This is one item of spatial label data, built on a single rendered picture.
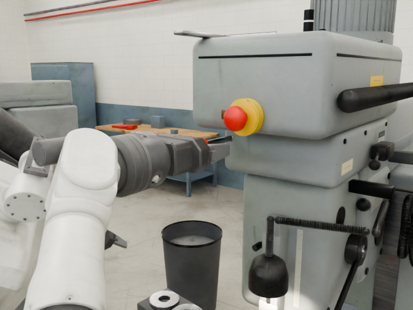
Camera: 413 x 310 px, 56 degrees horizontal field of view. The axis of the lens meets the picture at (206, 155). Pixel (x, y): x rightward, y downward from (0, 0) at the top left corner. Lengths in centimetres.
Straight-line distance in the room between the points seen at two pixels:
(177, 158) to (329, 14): 55
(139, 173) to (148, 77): 667
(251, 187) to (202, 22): 565
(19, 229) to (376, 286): 99
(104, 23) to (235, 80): 751
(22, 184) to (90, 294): 31
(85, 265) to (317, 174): 45
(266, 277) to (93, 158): 38
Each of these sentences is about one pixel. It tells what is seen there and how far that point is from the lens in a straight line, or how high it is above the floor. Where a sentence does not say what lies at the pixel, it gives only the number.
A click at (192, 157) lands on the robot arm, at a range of 61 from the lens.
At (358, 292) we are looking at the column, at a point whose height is 117.
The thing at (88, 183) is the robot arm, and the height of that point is 171.
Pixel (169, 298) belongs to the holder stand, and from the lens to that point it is 126.
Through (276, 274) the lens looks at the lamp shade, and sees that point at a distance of 70.
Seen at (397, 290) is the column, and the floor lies 122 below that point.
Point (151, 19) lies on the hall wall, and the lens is 715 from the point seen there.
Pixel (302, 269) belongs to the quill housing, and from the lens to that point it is 82.
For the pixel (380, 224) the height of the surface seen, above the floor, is 159.
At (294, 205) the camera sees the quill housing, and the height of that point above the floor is 158.
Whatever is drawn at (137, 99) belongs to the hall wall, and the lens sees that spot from 743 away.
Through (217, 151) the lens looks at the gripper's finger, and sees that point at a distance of 64.
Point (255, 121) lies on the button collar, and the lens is 61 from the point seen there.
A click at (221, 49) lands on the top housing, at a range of 67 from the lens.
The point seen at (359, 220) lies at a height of 150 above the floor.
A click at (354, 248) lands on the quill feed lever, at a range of 88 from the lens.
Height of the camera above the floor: 183
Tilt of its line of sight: 12 degrees down
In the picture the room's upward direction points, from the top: straight up
